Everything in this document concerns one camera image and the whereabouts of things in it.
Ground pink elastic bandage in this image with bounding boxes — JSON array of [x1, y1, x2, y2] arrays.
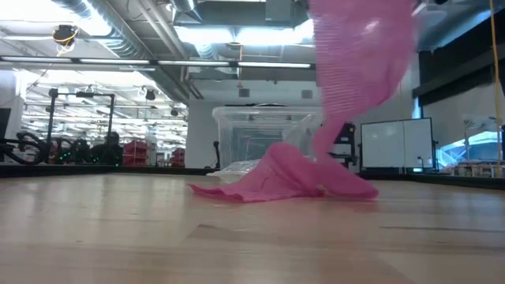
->
[[189, 0, 417, 203]]

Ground clear plastic storage box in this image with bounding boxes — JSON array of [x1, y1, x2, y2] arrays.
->
[[211, 105, 328, 170]]

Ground clear plastic wrapper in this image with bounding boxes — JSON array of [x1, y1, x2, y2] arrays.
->
[[207, 159, 277, 181]]

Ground black equipment cart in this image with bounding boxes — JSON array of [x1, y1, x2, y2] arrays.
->
[[327, 121, 358, 173]]

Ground white whiteboard on stand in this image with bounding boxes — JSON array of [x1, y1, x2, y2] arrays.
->
[[361, 117, 435, 170]]

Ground shelf with small items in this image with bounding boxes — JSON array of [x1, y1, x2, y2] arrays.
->
[[451, 159, 505, 178]]

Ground black monitor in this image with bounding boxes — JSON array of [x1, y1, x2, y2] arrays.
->
[[0, 106, 13, 139]]

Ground black aluminium table frame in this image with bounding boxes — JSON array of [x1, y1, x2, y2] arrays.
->
[[0, 163, 505, 190]]

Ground black robot rig frame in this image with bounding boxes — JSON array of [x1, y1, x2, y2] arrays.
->
[[47, 88, 116, 159]]

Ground black looped cable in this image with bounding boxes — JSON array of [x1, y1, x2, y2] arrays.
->
[[0, 132, 47, 166]]

